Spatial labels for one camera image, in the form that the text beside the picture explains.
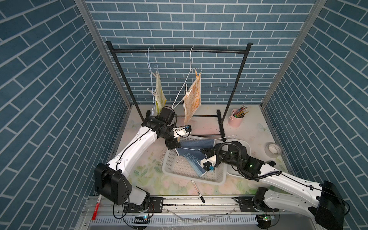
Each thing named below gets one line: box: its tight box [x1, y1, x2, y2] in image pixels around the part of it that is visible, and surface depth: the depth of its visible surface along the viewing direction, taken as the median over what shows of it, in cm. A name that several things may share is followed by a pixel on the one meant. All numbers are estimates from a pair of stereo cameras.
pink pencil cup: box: [228, 108, 245, 128], surface depth 105 cm
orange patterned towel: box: [183, 75, 202, 124], surface depth 93 cm
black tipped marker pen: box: [190, 179, 206, 204], surface depth 78 cm
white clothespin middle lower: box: [185, 83, 193, 95], surface depth 75 cm
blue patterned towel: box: [175, 138, 215, 177], surface depth 85 cm
